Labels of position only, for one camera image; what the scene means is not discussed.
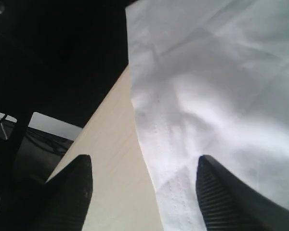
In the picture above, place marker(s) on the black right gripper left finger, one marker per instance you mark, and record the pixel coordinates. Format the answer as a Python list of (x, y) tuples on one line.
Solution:
[(61, 204)]

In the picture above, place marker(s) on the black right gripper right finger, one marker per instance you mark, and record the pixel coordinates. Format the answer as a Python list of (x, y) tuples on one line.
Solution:
[(228, 204)]

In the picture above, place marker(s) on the white t-shirt red lettering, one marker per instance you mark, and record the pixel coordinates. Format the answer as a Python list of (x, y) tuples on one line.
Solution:
[(210, 77)]

